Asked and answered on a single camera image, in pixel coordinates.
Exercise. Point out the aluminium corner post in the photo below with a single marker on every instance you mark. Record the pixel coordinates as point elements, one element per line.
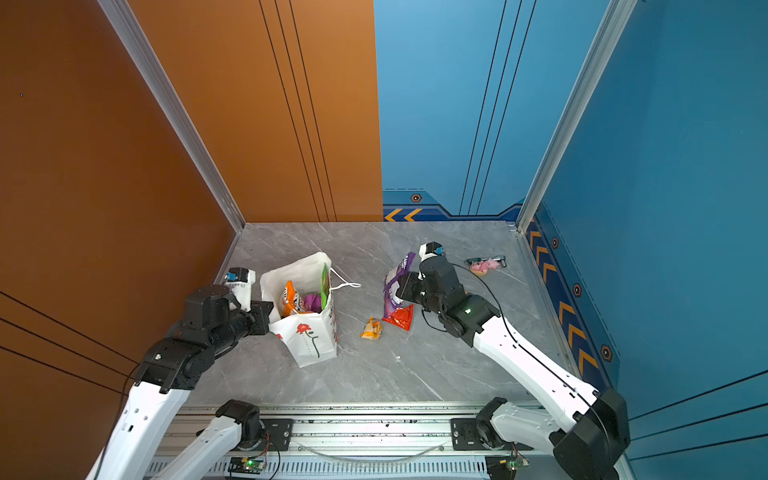
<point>129,31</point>
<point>609,32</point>

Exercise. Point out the small orange yellow candy packet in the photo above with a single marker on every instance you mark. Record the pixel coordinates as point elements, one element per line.
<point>372,330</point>

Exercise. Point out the right green circuit board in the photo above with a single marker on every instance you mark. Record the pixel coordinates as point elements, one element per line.
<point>515,463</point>

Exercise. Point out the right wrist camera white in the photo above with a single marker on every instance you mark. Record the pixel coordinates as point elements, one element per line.
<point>430,250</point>

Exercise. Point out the green circuit board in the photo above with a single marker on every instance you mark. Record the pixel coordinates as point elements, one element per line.
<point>515,463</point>
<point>246,465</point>

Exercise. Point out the left green circuit board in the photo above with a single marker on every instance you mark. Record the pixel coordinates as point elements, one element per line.
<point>246,465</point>

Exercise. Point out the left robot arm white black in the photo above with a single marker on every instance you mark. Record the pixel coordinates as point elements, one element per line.
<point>162,383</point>

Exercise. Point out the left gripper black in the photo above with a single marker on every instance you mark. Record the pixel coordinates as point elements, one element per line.
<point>260,310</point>

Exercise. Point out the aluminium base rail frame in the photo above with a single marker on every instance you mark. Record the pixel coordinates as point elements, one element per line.
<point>403,440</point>

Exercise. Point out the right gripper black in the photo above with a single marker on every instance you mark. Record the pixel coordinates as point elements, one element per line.
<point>405,289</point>

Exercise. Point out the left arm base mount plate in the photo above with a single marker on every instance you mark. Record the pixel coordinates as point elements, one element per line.
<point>276,435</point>

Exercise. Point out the right aluminium corner post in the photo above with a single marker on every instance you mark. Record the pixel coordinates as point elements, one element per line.
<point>609,32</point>

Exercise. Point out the orange snack packet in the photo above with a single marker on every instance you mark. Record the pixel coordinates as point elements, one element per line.
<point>291,301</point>

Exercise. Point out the left aluminium corner post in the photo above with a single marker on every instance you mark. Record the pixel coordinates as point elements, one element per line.
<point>129,31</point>

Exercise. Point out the purple small snack packet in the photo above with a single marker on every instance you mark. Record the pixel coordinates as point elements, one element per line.
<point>392,281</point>

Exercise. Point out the white paper bag with flowers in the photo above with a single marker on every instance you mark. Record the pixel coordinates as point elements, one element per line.
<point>310,337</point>

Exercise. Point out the magenta purple snack bag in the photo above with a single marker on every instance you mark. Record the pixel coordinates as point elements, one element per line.
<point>313,303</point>

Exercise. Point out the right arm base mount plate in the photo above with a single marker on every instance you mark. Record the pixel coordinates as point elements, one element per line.
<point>470,434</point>

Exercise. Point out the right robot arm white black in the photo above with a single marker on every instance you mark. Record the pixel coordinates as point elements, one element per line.
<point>585,430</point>

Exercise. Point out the large green Lays chip bag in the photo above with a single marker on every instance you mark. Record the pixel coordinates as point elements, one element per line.
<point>325,286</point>

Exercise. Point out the red small snack packet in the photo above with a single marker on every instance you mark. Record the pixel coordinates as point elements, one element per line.
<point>401,317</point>

